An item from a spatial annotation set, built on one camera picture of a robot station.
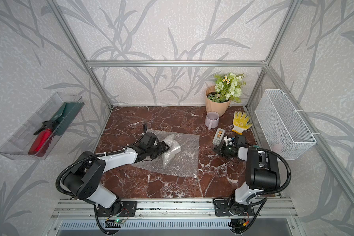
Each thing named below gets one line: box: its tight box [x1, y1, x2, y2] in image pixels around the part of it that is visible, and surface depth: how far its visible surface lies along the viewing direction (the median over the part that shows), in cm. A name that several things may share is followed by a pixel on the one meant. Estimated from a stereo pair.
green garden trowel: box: [50, 101, 85, 136], surface depth 72 cm
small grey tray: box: [212, 127, 226, 147], surface depth 101 cm
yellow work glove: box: [232, 111, 253, 136], surface depth 111 cm
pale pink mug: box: [205, 111, 220, 131], surface depth 107 cm
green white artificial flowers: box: [207, 72, 247, 103], surface depth 96 cm
